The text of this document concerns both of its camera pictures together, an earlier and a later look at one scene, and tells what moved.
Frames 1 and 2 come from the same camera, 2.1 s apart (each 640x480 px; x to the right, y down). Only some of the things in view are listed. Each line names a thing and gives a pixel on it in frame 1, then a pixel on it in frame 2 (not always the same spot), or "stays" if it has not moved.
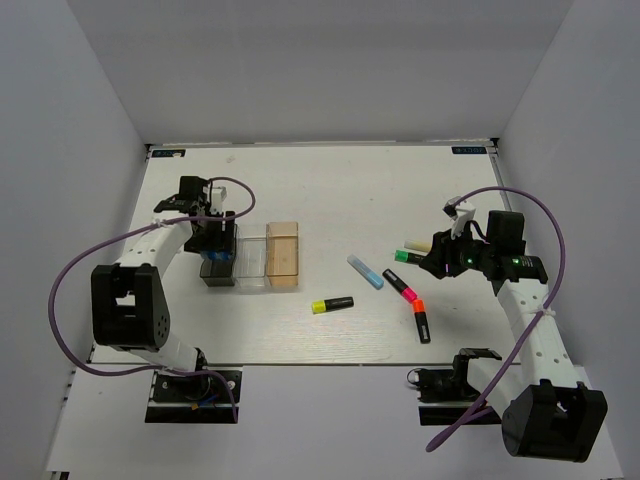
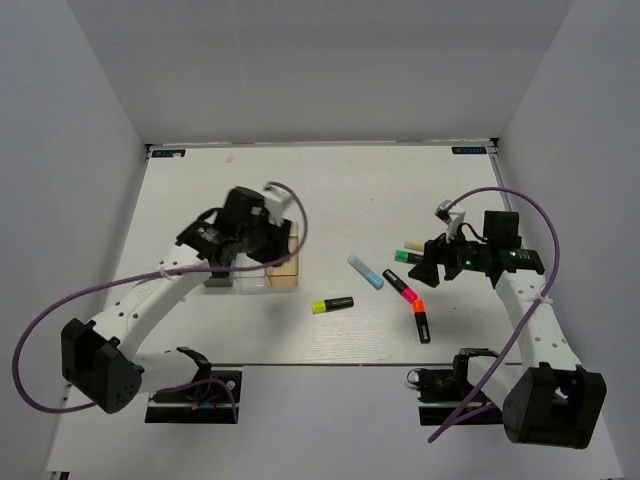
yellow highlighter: [332, 304] stays
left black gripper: [222, 239] to [277, 249]
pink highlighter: [399, 285] stays
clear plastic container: [252, 269] stays
